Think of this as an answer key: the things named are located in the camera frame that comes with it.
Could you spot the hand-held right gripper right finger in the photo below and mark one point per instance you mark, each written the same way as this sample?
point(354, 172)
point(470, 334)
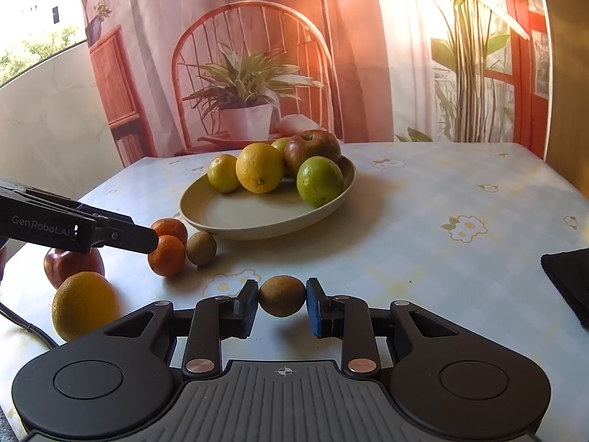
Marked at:
point(315, 315)

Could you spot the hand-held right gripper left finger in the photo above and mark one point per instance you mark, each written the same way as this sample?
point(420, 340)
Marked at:
point(251, 309)

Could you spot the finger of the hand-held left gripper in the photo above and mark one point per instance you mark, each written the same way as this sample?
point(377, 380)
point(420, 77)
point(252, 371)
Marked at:
point(129, 237)

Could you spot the brown kiwi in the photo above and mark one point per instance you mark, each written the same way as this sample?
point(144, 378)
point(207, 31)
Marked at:
point(282, 295)
point(201, 248)

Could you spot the small tangerine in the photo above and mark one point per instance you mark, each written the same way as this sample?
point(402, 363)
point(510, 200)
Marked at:
point(168, 258)
point(172, 229)

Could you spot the bright red apple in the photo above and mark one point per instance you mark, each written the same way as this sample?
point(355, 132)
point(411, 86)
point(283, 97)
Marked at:
point(69, 264)

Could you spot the large yellow orange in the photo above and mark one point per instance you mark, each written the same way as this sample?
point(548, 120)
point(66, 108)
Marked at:
point(259, 168)
point(83, 306)

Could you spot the cream round plate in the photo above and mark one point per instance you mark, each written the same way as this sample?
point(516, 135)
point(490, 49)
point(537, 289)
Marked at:
point(257, 215)

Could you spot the small yellow orange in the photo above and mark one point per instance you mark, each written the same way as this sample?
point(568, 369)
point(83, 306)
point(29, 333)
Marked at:
point(224, 172)

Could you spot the bright green round fruit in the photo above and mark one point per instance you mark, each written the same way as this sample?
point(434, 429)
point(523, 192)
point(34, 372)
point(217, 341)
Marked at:
point(320, 180)

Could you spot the brownish red apple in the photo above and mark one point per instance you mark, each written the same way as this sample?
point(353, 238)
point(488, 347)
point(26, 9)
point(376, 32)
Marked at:
point(313, 149)

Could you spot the yellow-green round fruit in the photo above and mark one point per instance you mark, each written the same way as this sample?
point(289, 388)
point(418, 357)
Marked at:
point(279, 145)

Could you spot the window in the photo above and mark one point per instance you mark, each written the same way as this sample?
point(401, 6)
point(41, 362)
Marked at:
point(27, 32)

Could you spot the black dotted glove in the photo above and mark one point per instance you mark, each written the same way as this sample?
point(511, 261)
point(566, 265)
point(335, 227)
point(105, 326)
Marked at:
point(568, 285)

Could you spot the printed backdrop curtain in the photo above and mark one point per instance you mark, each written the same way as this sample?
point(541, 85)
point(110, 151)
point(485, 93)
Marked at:
point(368, 55)

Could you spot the golden brown wooden board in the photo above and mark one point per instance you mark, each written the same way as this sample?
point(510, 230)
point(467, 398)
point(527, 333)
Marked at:
point(570, 78)

